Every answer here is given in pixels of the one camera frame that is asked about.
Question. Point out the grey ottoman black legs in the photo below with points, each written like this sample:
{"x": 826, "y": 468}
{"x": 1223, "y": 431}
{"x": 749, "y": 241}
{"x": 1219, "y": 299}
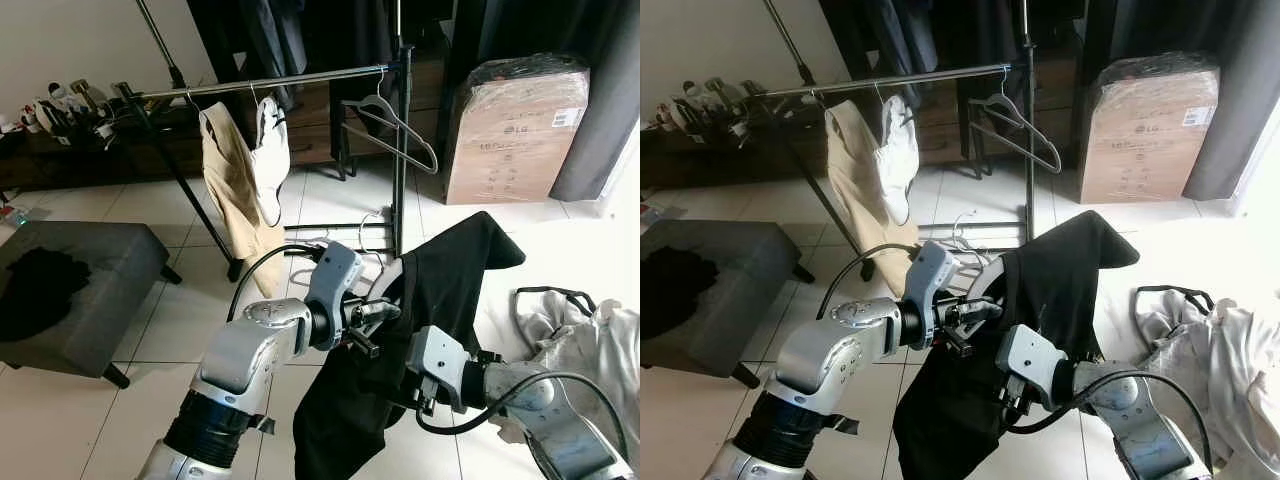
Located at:
{"x": 750, "y": 280}
{"x": 110, "y": 280}

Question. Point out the dark wooden low console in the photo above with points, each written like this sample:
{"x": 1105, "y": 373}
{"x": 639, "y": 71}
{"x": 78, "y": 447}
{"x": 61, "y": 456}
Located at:
{"x": 70, "y": 165}
{"x": 700, "y": 165}

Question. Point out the white quilted garment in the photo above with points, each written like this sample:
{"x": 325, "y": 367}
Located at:
{"x": 570, "y": 355}
{"x": 1185, "y": 360}

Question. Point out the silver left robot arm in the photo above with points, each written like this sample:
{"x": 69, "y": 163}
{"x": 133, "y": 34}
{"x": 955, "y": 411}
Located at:
{"x": 245, "y": 350}
{"x": 830, "y": 350}

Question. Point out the dark wooden drawer cabinet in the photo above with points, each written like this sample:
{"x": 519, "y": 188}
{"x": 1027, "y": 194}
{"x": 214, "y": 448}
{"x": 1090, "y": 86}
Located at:
{"x": 940, "y": 140}
{"x": 310, "y": 140}

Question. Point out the white garment black stripes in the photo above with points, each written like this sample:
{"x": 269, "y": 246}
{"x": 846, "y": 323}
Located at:
{"x": 272, "y": 160}
{"x": 897, "y": 160}

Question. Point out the dark grey curtain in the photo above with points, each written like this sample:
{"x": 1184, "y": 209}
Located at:
{"x": 605, "y": 100}
{"x": 1240, "y": 100}

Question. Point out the blue-grey garment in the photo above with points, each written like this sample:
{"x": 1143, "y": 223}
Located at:
{"x": 895, "y": 45}
{"x": 265, "y": 45}

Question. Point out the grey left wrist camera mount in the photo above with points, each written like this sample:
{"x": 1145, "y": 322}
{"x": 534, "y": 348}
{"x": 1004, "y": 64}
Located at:
{"x": 928, "y": 275}
{"x": 335, "y": 275}

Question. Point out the beige garment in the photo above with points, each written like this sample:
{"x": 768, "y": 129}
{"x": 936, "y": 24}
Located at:
{"x": 235, "y": 190}
{"x": 860, "y": 180}

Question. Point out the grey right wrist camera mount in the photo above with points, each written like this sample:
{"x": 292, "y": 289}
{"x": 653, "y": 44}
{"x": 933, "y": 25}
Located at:
{"x": 1030, "y": 360}
{"x": 440, "y": 360}

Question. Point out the plastic wrapped cardboard box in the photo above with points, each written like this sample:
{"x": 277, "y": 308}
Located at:
{"x": 515, "y": 140}
{"x": 1145, "y": 140}

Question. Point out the brass ornament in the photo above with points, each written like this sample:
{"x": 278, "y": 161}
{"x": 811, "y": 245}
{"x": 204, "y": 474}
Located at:
{"x": 718, "y": 90}
{"x": 85, "y": 90}

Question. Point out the black clothes rack silver rail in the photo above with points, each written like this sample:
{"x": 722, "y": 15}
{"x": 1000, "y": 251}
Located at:
{"x": 1028, "y": 150}
{"x": 400, "y": 180}

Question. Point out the white power adapter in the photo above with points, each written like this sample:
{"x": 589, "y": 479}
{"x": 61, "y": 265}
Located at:
{"x": 106, "y": 132}
{"x": 740, "y": 131}

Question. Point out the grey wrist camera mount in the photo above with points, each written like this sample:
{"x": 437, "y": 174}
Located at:
{"x": 440, "y": 360}
{"x": 928, "y": 275}
{"x": 1030, "y": 360}
{"x": 335, "y": 275}

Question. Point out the grey hanger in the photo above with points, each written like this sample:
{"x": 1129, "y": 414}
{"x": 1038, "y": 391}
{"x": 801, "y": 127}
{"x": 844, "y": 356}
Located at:
{"x": 1003, "y": 98}
{"x": 378, "y": 100}

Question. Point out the black shirt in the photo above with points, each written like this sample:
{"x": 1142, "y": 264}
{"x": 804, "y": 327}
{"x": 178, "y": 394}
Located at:
{"x": 980, "y": 35}
{"x": 350, "y": 35}

